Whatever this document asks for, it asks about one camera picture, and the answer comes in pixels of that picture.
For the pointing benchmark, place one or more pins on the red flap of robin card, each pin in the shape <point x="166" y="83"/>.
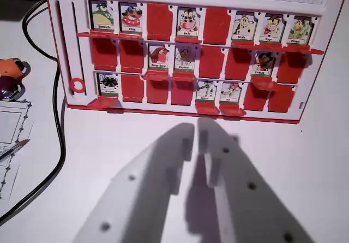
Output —
<point x="157" y="75"/>

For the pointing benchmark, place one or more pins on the spider picture card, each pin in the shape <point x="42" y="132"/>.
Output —
<point x="108" y="83"/>

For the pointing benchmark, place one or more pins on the elephant picture card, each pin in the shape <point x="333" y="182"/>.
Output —
<point x="185" y="57"/>

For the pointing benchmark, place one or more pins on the dog picture card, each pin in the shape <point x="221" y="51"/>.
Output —
<point x="131" y="17"/>

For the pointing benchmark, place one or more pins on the cow picture card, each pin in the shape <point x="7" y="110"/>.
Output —
<point x="187" y="22"/>

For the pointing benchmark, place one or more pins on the frog picture card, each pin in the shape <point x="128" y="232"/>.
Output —
<point x="102" y="15"/>

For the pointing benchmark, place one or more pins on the pen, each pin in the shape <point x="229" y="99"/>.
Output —
<point x="15" y="148"/>

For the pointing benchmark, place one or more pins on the printed paper sheet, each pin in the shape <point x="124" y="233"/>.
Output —
<point x="13" y="123"/>

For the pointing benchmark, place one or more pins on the orange object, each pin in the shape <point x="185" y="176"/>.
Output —
<point x="11" y="66"/>

